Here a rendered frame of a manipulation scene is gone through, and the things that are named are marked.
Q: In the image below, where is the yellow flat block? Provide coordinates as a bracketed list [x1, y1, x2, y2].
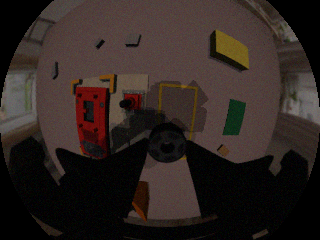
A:
[209, 29, 249, 71]

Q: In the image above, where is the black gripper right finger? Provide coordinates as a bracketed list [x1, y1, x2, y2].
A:
[185, 140, 273, 219]

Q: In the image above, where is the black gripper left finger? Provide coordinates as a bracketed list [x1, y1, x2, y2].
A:
[55, 139, 148, 219]

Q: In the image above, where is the black rubber tyre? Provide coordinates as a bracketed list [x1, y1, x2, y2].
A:
[147, 123, 188, 163]

